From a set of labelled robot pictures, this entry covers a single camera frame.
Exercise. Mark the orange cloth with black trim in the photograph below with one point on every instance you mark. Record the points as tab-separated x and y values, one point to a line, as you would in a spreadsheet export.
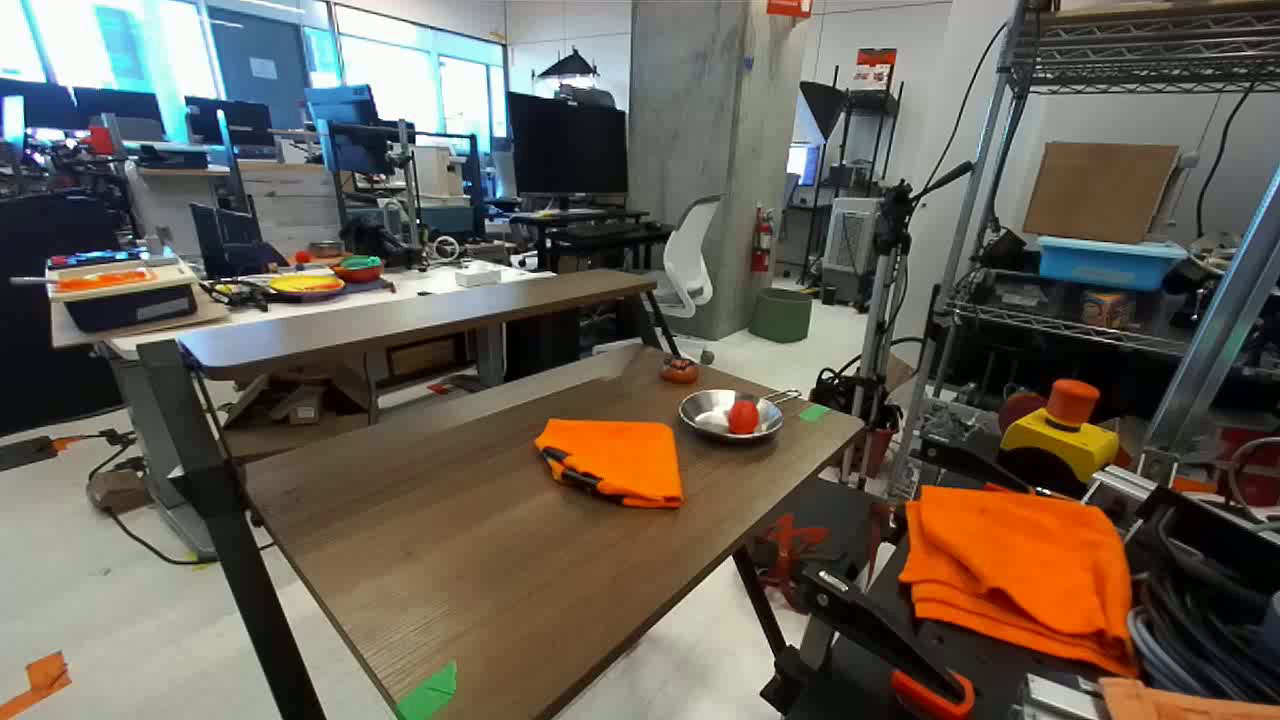
621	459

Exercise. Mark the folded orange cloth pile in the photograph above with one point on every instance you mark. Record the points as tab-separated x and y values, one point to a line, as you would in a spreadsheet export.
1020	567

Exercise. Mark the small red bowl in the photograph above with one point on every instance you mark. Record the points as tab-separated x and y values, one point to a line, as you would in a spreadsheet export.
683	373

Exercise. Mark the silver metal bowl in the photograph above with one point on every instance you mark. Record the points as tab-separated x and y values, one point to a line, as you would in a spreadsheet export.
704	417

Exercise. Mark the white office chair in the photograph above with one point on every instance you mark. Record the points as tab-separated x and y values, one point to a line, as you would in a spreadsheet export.
690	267

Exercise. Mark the red ball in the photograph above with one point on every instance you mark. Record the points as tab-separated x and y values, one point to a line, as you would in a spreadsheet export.
743	417

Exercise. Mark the green round bin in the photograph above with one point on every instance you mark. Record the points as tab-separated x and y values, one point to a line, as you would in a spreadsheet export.
781	315

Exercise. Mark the red fire extinguisher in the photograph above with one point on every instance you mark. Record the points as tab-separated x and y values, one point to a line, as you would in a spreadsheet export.
762	245

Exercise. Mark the small green tape square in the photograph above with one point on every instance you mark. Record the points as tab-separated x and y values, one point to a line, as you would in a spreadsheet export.
815	413

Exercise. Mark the large black monitor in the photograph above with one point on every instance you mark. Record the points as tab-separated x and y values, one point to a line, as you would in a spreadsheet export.
566	145

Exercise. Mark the wooden table with black legs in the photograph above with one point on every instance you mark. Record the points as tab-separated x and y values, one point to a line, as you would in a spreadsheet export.
505	561

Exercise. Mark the grey standing desk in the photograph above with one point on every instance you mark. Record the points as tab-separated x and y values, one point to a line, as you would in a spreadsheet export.
402	320

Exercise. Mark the green and red bowls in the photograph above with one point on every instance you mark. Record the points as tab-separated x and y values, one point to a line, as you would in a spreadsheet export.
357	269

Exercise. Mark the yellow plate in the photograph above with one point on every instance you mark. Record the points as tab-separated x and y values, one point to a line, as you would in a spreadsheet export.
304	285

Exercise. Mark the large green tape piece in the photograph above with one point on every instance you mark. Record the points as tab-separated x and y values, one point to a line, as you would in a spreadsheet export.
428	694

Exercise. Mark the yellow emergency stop button box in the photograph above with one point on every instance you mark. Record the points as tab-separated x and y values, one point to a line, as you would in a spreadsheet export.
1062	443

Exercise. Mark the blue plastic bin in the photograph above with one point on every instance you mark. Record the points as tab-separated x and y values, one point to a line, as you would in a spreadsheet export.
1106	260

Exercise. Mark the brown cardboard sheet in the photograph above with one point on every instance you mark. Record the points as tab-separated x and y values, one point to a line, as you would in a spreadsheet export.
1103	189

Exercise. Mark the box with orange item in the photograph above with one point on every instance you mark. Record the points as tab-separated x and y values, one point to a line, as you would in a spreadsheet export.
124	293

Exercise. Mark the aluminium extrusion bar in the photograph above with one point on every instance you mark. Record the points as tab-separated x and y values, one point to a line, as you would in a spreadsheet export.
1221	324

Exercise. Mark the orange floor tape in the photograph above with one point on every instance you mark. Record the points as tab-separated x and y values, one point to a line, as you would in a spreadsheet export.
39	680

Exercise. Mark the camera on tripod stand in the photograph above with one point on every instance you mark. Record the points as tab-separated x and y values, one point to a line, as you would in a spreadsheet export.
888	267

